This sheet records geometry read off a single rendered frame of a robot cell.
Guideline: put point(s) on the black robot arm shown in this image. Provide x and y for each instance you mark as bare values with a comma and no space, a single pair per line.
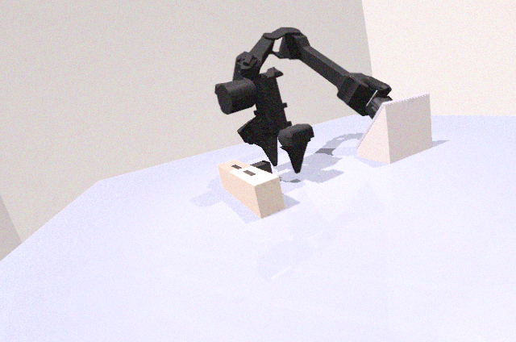
249,87

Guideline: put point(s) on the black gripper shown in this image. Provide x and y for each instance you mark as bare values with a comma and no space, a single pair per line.
294,139

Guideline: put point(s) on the black two-prong charger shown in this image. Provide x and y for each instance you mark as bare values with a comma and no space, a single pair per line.
263,165

